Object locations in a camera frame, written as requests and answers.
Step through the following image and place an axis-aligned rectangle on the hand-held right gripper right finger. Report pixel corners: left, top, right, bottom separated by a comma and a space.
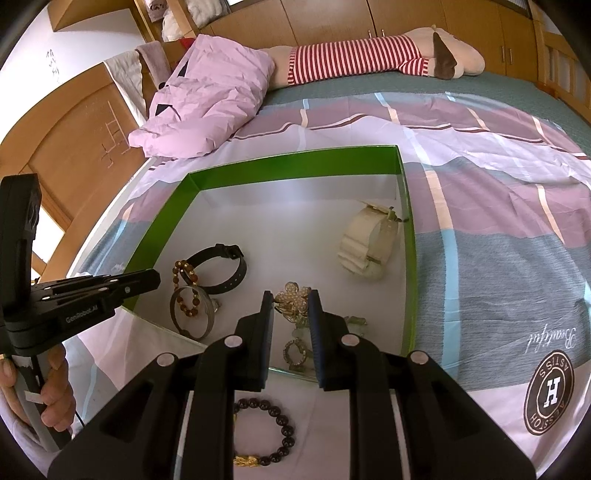
307, 288, 539, 480

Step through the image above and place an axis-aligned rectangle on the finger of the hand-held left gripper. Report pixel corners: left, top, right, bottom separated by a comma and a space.
33, 270, 161, 297
46, 284, 158, 318

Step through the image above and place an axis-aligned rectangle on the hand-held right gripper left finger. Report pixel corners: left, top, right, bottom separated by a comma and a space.
48, 290, 276, 480

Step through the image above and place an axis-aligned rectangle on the rhinestone ring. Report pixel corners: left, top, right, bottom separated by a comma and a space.
283, 339, 311, 372

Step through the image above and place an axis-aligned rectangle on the pearl flower brooch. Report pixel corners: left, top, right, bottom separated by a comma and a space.
274, 281, 311, 319

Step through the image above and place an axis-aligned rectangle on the brown beaded bracelet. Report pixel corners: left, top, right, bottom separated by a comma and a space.
168, 259, 206, 319

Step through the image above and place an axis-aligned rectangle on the silver bangle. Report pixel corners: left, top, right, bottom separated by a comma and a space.
169, 285, 215, 342

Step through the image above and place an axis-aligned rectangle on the black strap bracelet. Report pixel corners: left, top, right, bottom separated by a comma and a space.
185, 244, 247, 295

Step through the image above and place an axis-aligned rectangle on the dark bead bracelet gold charm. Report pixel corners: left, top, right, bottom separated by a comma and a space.
232, 399, 296, 469

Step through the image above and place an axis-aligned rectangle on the white link bracelet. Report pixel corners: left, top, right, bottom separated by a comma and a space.
337, 200, 402, 280

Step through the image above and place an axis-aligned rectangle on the green cardboard box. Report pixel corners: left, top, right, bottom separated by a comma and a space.
122, 144, 419, 384

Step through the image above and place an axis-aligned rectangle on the person's left hand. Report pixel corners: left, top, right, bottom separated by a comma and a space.
0, 344, 77, 435

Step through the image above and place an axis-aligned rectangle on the wooden headboard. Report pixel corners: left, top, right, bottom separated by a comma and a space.
0, 60, 153, 278

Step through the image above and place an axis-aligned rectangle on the white cloth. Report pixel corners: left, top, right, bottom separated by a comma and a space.
104, 51, 155, 127

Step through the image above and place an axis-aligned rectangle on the pink quilt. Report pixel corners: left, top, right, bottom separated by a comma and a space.
127, 34, 276, 159

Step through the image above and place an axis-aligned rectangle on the printed plaid bed sheet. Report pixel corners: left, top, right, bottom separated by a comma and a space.
69, 90, 591, 480

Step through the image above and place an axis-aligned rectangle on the mauve towel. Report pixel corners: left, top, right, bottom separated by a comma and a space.
137, 42, 178, 84

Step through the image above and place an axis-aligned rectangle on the striped plush toy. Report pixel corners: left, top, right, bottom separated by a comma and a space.
265, 25, 485, 89

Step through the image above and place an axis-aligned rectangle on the teal quilted bed cover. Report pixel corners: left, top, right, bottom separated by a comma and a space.
261, 74, 591, 158

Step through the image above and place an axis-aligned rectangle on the wooden wardrobe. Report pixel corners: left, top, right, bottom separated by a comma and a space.
198, 0, 546, 84

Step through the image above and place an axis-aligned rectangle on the wooden bed rail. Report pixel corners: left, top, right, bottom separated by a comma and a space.
531, 0, 591, 112

